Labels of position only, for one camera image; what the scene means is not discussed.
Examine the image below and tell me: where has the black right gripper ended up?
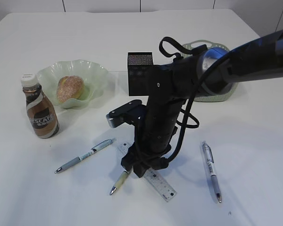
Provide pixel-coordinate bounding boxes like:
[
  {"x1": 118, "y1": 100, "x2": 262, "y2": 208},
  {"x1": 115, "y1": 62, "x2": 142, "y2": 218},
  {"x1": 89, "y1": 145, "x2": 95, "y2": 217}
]
[{"x1": 121, "y1": 58, "x2": 199, "y2": 178}]

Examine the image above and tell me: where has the grey grip white pen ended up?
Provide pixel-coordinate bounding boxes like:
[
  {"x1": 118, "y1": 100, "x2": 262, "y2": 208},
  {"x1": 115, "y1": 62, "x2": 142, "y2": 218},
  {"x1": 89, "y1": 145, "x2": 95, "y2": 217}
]
[{"x1": 201, "y1": 141, "x2": 222, "y2": 203}]

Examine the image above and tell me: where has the blue black right robot arm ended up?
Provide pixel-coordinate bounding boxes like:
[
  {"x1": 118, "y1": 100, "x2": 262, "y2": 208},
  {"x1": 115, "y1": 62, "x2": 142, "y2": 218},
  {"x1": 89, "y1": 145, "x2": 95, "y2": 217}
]
[{"x1": 121, "y1": 30, "x2": 283, "y2": 177}]

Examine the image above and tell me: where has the clear plastic ruler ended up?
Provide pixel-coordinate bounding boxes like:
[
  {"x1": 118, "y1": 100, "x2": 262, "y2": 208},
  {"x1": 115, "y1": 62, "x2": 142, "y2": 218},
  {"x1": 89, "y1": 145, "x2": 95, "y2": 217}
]
[{"x1": 117, "y1": 142, "x2": 177, "y2": 202}]

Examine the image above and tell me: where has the Nescafe coffee bottle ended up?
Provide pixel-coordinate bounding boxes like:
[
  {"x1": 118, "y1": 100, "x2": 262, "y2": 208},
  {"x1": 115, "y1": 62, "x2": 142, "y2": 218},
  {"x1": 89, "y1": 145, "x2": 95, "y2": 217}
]
[{"x1": 21, "y1": 74, "x2": 59, "y2": 139}]

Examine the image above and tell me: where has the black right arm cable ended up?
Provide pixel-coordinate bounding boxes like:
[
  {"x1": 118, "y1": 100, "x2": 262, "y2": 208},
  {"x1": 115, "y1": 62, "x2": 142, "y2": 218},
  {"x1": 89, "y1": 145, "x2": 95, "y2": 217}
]
[{"x1": 159, "y1": 36, "x2": 229, "y2": 163}]

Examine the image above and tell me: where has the green plastic woven basket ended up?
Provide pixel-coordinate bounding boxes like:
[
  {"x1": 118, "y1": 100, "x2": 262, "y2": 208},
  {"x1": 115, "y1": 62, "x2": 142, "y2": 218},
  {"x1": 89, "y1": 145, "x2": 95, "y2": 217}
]
[{"x1": 183, "y1": 40, "x2": 238, "y2": 102}]

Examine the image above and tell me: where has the beige grip pen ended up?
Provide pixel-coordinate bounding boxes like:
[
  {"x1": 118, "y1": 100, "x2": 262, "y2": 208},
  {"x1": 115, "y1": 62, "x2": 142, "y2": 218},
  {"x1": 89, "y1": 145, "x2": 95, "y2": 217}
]
[{"x1": 109, "y1": 171, "x2": 131, "y2": 195}]

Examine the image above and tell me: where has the sugar-dusted bread roll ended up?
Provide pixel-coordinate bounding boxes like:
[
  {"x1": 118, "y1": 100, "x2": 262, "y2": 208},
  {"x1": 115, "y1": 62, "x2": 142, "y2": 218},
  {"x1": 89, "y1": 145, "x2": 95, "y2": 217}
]
[{"x1": 56, "y1": 76, "x2": 84, "y2": 104}]

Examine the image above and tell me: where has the blue-grey grip pen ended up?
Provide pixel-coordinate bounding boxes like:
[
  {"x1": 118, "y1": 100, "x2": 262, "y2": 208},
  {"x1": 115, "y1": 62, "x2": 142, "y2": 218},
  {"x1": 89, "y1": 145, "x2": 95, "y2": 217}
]
[{"x1": 55, "y1": 138, "x2": 116, "y2": 174}]

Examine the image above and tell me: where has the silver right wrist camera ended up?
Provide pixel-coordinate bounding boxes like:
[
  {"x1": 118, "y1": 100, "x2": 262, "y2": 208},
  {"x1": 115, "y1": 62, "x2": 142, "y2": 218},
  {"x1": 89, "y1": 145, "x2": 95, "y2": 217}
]
[{"x1": 106, "y1": 99, "x2": 146, "y2": 128}]

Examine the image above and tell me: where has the green wavy glass plate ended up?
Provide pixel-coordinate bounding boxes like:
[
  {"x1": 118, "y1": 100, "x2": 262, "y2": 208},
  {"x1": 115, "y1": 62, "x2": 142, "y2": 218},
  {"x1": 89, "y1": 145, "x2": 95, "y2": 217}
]
[{"x1": 36, "y1": 59, "x2": 108, "y2": 109}]

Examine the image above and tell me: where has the black pen holder box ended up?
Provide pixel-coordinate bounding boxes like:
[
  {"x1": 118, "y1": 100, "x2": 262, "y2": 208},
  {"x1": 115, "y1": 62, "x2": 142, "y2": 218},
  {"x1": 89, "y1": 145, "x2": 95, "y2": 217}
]
[{"x1": 127, "y1": 52, "x2": 153, "y2": 96}]

